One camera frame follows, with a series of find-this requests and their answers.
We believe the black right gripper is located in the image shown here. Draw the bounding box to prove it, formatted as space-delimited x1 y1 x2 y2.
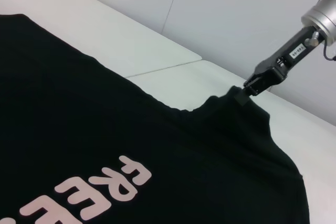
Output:
233 25 326 106

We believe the black shirt with FREE print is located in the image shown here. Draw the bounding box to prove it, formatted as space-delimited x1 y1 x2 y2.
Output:
0 13 307 224

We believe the thin right arm cable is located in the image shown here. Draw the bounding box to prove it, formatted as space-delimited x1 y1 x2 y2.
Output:
322 42 336 61

